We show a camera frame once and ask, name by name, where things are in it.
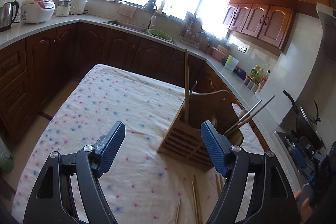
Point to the pink basin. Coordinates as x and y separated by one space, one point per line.
218 54

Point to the white red rice cooker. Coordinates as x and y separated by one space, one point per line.
36 11

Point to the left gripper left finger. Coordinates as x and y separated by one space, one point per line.
52 199

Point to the white floral tablecloth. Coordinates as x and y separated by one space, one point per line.
125 148

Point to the yellow detergent bottle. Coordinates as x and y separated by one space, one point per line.
160 9

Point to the steel electric kettle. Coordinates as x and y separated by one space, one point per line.
8 14

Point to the range hood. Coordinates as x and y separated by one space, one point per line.
328 22

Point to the gas stove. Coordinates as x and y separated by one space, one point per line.
310 164

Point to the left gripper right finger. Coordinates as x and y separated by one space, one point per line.
272 199

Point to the green colander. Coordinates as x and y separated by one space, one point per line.
160 34

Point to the hanging dish cloth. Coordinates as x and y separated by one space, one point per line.
127 10

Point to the green lid white container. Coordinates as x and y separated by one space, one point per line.
231 63

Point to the large white rice cooker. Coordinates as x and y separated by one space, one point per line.
77 7

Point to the oil bottles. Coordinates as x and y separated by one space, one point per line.
258 75

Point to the wooden chopstick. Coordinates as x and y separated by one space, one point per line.
200 221
218 183
186 84
251 116

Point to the dish drying rack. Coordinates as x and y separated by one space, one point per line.
192 31

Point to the small white cooker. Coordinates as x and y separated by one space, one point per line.
64 7

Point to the person's right hand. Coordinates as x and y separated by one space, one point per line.
305 211

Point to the spice jar set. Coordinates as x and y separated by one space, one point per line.
251 85

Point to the black wok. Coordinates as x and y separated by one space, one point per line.
305 126

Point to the wooden utensil holder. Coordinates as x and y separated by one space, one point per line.
184 138

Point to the silver spoon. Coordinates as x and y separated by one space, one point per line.
242 113

